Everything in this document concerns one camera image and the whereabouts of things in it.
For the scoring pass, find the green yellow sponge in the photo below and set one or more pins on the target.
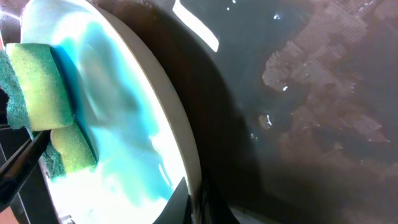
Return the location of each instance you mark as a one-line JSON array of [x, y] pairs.
[[38, 101]]

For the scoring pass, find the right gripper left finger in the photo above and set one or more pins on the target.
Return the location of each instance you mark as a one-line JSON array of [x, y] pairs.
[[178, 209]]

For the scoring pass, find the black large serving tray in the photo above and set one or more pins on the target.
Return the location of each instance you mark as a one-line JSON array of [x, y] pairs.
[[293, 104]]

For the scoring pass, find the white plate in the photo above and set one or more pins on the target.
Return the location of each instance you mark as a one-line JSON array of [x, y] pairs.
[[130, 113]]

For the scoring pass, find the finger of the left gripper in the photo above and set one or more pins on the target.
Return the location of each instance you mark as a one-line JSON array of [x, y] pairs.
[[17, 169]]

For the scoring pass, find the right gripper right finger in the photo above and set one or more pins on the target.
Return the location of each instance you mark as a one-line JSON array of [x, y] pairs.
[[214, 209]]

